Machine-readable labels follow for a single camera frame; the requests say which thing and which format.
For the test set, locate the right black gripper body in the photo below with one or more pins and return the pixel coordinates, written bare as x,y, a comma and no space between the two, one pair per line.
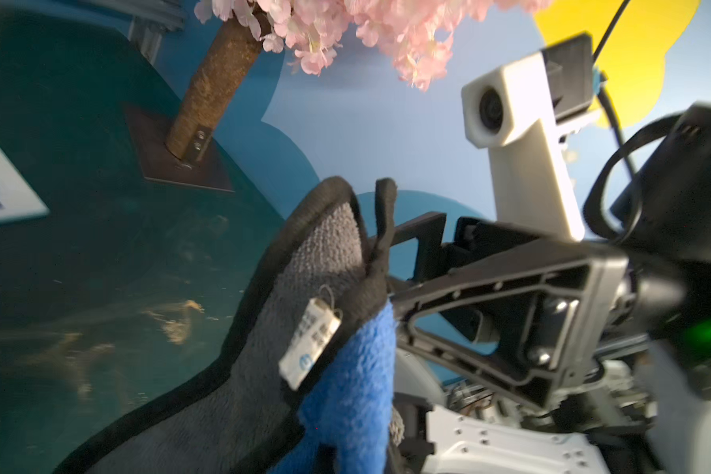
549,300

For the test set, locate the blue wiping cloth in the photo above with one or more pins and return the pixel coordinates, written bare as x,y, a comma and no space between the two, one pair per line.
303,382

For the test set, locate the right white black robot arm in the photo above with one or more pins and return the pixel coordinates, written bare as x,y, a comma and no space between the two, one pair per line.
663,307

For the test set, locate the pink cherry blossom tree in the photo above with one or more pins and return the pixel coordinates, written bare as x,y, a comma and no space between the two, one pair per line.
417,35

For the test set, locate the dark square tree base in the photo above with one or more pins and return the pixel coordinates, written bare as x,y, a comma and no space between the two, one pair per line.
200,166

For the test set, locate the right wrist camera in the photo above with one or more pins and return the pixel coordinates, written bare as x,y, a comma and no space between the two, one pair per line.
521,113

